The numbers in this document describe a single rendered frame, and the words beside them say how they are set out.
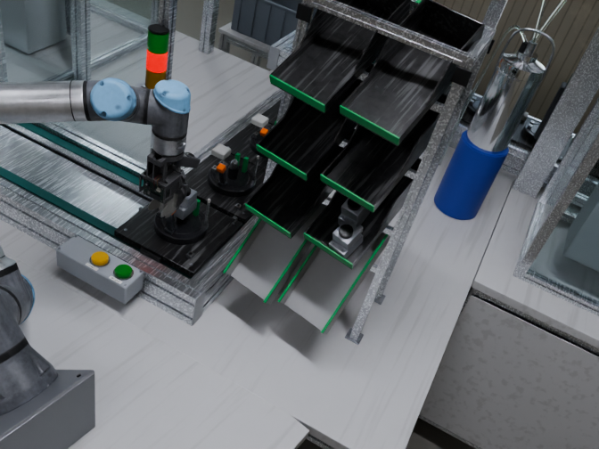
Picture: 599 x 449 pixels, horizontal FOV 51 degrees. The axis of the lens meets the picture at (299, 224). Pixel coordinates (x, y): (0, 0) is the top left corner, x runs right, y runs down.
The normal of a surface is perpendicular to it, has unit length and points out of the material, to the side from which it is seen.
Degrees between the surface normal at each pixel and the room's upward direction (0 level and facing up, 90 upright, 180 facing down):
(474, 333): 90
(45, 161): 0
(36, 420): 90
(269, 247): 45
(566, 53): 90
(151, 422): 0
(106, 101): 57
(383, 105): 25
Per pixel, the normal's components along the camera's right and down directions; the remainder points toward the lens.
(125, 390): 0.21, -0.74
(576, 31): -0.59, 0.43
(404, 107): -0.06, -0.49
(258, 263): -0.27, -0.22
